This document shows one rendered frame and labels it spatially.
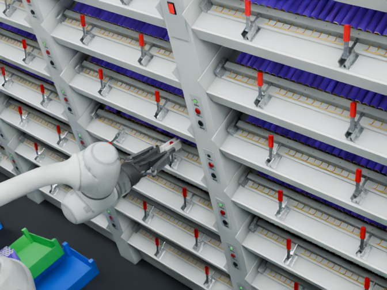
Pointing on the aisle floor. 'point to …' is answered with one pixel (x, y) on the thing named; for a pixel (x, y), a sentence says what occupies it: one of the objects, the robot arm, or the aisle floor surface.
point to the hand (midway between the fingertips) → (170, 147)
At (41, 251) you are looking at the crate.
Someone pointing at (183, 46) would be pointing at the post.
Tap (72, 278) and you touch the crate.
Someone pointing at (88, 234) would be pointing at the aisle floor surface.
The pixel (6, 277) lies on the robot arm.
